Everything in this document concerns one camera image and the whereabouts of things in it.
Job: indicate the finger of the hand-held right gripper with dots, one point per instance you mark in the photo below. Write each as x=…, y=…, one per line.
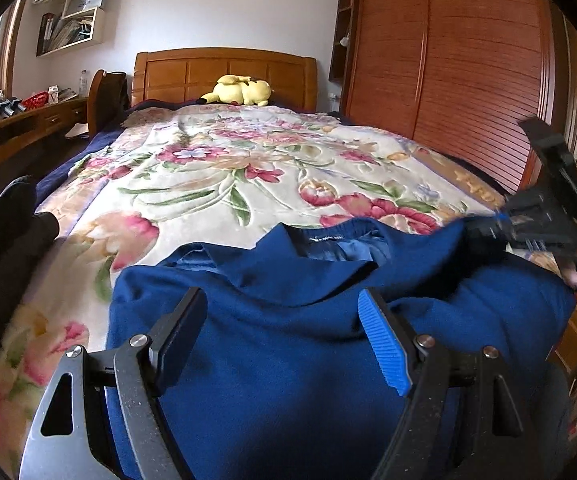
x=499, y=217
x=483, y=240

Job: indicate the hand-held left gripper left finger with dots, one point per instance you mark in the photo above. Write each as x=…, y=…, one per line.
x=181, y=332

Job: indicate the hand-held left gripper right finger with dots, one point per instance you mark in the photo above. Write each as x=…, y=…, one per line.
x=383, y=342

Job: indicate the blue suit jacket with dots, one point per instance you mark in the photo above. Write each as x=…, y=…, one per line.
x=278, y=340

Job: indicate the floral blanket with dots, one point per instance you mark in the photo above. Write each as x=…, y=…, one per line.
x=208, y=180

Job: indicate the wooden louvred wardrobe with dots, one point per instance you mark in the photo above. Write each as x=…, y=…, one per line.
x=468, y=60

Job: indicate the navy bed sheet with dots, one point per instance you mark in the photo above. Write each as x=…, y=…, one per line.
x=58, y=175

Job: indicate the dark wooden open shelf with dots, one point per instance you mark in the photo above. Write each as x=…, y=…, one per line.
x=341, y=60

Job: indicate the wooden chair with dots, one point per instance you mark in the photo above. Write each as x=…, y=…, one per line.
x=96, y=105

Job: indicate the yellow plush toy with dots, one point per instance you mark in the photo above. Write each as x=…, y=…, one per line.
x=238, y=91

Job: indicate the wooden bed headboard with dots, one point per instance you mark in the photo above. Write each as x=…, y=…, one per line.
x=178, y=75

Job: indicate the clear plastic bottle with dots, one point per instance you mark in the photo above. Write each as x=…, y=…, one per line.
x=84, y=82

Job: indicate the white carton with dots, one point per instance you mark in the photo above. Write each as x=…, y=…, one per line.
x=54, y=95

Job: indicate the red basket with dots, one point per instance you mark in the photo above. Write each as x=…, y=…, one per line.
x=35, y=101

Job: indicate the black clamp tool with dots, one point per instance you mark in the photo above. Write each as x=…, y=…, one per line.
x=6, y=107

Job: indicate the black binder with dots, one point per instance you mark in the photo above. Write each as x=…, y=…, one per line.
x=46, y=32

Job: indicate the white paper bag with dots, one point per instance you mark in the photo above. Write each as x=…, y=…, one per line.
x=84, y=0

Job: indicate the white wall shelf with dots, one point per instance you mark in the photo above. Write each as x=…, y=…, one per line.
x=97, y=27

